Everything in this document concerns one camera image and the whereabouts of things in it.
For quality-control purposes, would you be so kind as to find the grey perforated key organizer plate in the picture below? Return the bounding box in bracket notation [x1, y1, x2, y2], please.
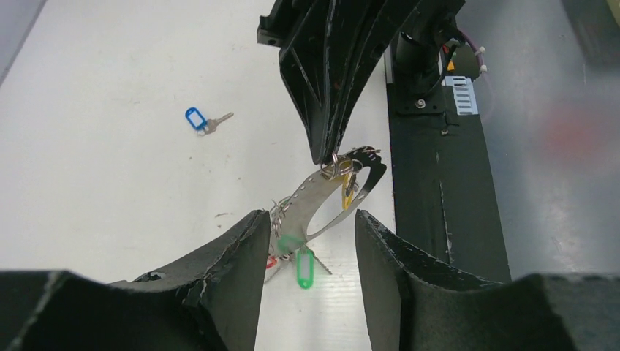
[268, 146, 387, 257]

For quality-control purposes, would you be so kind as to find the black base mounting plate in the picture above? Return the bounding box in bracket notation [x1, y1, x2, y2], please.
[385, 29, 513, 284]

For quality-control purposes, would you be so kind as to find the green tagged key on plate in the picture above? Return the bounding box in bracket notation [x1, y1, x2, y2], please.
[295, 246, 333, 290]

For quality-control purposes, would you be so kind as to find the green tagged key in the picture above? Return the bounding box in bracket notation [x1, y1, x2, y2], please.
[276, 235, 305, 255]
[295, 246, 333, 290]

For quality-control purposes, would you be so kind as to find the red tagged key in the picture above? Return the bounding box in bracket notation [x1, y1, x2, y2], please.
[265, 256, 279, 270]

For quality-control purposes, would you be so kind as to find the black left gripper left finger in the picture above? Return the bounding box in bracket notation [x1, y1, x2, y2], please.
[1, 210, 271, 350]

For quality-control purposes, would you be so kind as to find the yellow tagged key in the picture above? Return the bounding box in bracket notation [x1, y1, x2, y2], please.
[341, 172, 358, 210]

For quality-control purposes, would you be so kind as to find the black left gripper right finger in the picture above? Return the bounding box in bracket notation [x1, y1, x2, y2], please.
[355, 210, 619, 350]

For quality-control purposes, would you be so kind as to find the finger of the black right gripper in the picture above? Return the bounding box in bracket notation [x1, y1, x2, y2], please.
[257, 1, 343, 165]
[329, 1, 422, 153]

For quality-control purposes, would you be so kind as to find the right white cable duct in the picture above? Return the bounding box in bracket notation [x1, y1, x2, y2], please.
[443, 75, 479, 116]

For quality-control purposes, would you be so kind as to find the blue tagged key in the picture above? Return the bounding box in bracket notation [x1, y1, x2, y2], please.
[184, 107, 234, 137]

